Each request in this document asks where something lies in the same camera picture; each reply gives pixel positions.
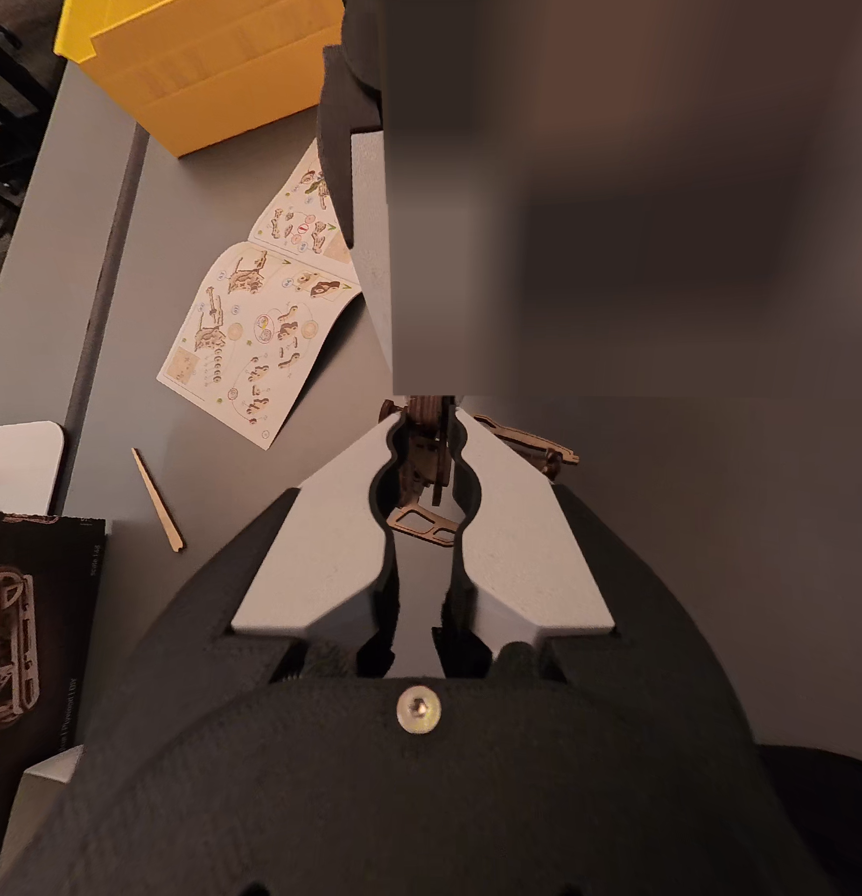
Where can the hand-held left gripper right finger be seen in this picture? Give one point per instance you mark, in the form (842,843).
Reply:
(536,560)

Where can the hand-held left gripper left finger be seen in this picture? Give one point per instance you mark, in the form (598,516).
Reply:
(312,553)

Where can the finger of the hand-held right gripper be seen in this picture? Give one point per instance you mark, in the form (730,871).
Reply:
(371,245)

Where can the wooden mechanical model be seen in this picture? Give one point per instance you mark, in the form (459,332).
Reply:
(424,441)

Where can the black model kit box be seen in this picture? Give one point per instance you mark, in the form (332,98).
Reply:
(46,665)

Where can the yellow plastic bin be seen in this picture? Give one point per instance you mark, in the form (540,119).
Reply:
(214,84)

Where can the open instruction booklet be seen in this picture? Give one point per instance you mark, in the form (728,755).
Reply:
(263,315)

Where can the thin wooden stick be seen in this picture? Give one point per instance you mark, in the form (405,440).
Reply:
(158,500)

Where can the white rounded board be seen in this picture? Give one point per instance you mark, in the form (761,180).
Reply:
(18,465)

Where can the black metal chair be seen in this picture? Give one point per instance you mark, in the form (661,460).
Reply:
(11,91)

